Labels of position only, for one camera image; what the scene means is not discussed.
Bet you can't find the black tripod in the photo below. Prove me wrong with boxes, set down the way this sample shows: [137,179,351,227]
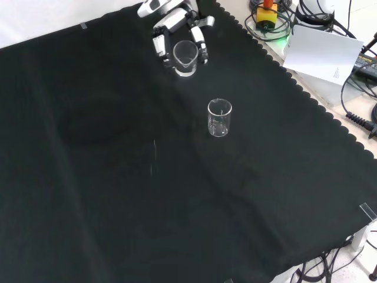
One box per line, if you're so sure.
[361,31,377,55]

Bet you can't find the black bench cloth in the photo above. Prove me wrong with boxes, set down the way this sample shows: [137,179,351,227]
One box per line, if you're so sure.
[0,0,377,283]

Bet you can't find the white bench bracket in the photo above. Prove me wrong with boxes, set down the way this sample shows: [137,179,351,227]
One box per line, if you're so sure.
[350,219,377,253]

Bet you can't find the black cable with ribbed connector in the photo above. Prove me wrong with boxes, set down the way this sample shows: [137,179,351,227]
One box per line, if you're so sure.
[340,67,377,140]

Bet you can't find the clear glass beaker with water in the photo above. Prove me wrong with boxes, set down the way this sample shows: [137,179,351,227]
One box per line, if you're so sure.
[172,40,198,78]

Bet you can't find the yellow stop button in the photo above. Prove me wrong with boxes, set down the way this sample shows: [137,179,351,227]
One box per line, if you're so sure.
[255,0,279,31]

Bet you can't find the green cable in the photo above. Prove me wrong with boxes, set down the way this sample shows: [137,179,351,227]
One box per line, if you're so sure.
[250,0,293,42]

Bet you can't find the clear empty glass beaker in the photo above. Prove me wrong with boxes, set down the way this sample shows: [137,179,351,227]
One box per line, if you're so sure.
[207,98,233,138]

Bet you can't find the black floor cables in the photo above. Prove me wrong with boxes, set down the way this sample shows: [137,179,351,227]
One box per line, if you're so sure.
[290,247,377,283]

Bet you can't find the black power adapter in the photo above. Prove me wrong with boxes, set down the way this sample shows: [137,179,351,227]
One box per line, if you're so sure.
[353,51,377,84]

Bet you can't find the white sheet board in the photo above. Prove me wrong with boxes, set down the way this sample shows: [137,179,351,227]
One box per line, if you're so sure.
[282,24,365,87]

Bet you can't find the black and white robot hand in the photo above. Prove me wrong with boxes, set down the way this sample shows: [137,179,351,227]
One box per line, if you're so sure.
[137,0,216,70]

